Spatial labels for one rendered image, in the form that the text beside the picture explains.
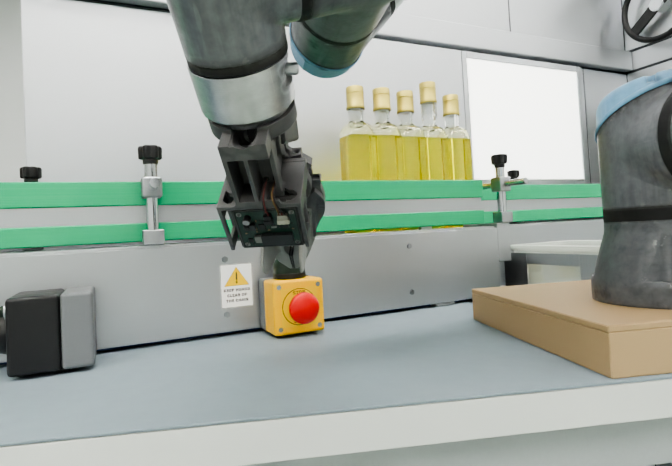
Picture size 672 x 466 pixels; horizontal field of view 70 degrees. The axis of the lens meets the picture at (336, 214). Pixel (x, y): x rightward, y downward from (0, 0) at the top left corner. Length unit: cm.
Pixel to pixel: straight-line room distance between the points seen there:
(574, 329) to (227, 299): 43
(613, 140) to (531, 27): 99
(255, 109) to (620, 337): 35
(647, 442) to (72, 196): 68
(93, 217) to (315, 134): 52
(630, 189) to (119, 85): 84
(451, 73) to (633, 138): 76
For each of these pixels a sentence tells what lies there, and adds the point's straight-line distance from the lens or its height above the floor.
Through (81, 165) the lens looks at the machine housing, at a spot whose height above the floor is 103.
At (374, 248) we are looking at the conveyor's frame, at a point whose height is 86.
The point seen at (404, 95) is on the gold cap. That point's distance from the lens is 101.
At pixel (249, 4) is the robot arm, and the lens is 34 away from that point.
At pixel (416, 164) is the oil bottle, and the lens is 98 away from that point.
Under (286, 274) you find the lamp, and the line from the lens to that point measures 65.
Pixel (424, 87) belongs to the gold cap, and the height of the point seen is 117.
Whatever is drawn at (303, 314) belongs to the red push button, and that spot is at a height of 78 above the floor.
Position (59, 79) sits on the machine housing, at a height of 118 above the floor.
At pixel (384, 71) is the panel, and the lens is 116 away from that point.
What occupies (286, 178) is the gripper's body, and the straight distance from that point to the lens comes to 42.
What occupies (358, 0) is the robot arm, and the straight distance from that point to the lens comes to 36.
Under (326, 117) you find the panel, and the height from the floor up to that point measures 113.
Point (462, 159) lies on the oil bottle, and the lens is 105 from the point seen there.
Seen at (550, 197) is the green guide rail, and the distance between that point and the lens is 119.
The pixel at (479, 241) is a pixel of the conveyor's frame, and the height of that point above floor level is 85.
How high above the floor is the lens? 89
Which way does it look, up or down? 2 degrees up
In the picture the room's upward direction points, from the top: 3 degrees counter-clockwise
